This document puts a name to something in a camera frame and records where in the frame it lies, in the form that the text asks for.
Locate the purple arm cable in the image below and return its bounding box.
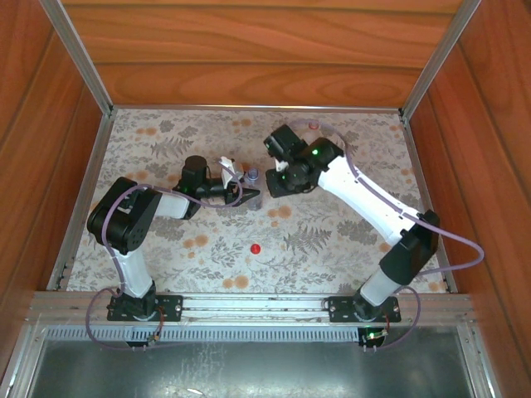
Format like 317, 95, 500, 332
288, 119, 485, 353
84, 159, 246, 352

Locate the small circuit board green light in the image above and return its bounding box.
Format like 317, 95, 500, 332
358, 327, 391, 347

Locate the aluminium frame post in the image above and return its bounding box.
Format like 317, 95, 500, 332
398, 0, 483, 119
39, 0, 115, 117

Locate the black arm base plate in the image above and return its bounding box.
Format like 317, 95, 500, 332
106, 294, 183, 323
327, 294, 402, 323

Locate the grey slotted cable duct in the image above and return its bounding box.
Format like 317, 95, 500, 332
43, 325, 461, 343

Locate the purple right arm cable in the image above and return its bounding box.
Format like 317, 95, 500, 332
288, 119, 485, 353

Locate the large clear plastic bottle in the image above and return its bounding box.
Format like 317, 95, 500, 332
301, 119, 335, 146

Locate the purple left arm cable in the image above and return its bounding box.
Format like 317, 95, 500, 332
84, 159, 246, 352

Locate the small clear plastic bottle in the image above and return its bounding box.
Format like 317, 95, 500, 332
242, 167, 265, 211

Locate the aluminium table edge rail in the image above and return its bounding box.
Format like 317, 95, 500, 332
110, 104, 404, 114
398, 114, 460, 294
46, 112, 115, 291

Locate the floral patterned tablecloth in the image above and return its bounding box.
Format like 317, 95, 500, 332
51, 108, 457, 294

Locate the wide aluminium mounting beam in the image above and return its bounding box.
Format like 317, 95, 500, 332
28, 291, 476, 324

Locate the grey metal sheet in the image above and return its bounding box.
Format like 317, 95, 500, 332
24, 339, 478, 398

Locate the aluminium lower frame bar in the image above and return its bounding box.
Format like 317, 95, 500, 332
0, 323, 49, 398
455, 323, 501, 398

